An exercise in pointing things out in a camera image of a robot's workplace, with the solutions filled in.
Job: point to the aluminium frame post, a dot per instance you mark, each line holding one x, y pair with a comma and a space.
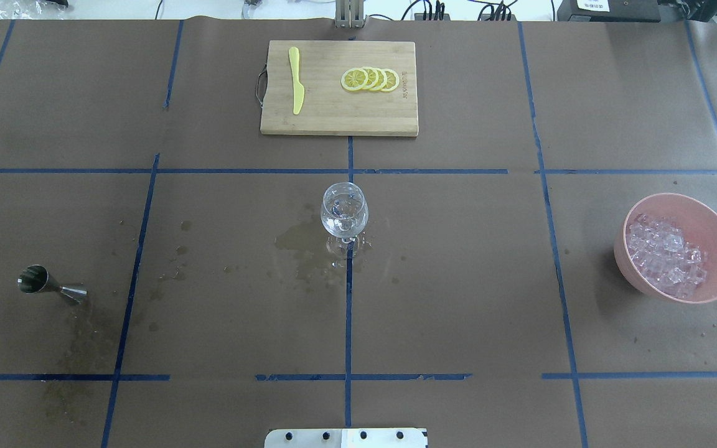
350, 14

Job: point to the black power box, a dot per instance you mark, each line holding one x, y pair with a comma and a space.
608, 11

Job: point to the bamboo cutting board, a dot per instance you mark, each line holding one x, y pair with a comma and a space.
330, 110

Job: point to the clear wine glass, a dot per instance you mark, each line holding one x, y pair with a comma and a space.
344, 214

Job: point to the yellow plastic knife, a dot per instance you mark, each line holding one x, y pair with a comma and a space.
299, 91

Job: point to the steel jigger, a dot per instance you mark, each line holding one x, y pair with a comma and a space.
37, 279

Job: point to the pile of ice cubes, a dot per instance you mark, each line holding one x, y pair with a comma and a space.
660, 251

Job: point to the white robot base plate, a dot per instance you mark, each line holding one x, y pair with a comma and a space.
348, 437

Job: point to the pink bowl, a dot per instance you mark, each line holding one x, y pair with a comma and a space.
699, 225

